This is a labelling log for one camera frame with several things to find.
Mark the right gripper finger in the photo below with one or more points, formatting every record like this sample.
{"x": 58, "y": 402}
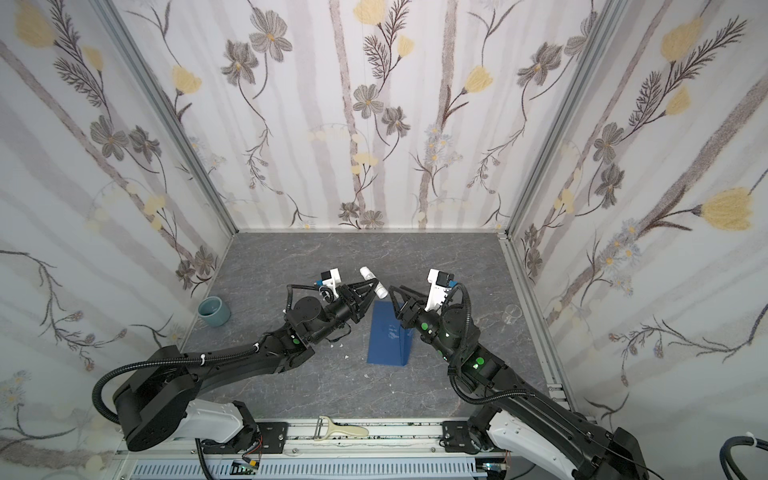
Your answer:
{"x": 408, "y": 294}
{"x": 403, "y": 303}

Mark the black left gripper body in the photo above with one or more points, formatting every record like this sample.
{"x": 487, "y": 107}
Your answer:
{"x": 351, "y": 300}

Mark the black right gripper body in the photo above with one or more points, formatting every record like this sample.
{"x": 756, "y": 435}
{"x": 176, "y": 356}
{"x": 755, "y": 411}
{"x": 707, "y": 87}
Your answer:
{"x": 417, "y": 310}

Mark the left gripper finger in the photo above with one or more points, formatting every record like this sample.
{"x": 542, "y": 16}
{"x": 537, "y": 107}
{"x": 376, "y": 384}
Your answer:
{"x": 362, "y": 290}
{"x": 359, "y": 309}

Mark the dark blue envelope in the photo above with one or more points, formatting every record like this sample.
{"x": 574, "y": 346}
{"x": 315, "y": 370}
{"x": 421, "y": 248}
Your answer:
{"x": 389, "y": 343}

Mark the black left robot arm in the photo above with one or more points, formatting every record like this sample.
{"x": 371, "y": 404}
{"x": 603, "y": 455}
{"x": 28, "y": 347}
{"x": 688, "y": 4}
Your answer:
{"x": 158, "y": 399}

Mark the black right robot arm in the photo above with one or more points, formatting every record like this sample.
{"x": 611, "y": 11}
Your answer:
{"x": 512, "y": 415}

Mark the clear glass cup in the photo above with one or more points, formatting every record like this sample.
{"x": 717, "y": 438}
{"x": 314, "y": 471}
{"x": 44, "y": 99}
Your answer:
{"x": 512, "y": 314}

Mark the teal ceramic cup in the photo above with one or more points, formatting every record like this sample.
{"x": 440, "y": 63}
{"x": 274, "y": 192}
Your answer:
{"x": 214, "y": 311}

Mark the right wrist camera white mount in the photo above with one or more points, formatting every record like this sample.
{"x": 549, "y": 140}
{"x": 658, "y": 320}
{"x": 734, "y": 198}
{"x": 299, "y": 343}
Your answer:
{"x": 441, "y": 283}

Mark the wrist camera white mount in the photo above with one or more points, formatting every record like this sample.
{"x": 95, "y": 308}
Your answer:
{"x": 441, "y": 283}
{"x": 328, "y": 284}

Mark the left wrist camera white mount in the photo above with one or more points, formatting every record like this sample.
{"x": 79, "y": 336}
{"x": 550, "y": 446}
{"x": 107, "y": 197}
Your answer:
{"x": 328, "y": 284}

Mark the cream handled peeler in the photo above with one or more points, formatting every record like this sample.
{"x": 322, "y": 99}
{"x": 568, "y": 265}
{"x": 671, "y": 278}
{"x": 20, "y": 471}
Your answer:
{"x": 327, "y": 429}

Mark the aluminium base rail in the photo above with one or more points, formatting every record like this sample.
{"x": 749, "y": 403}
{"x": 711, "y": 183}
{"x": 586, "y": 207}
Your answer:
{"x": 395, "y": 448}

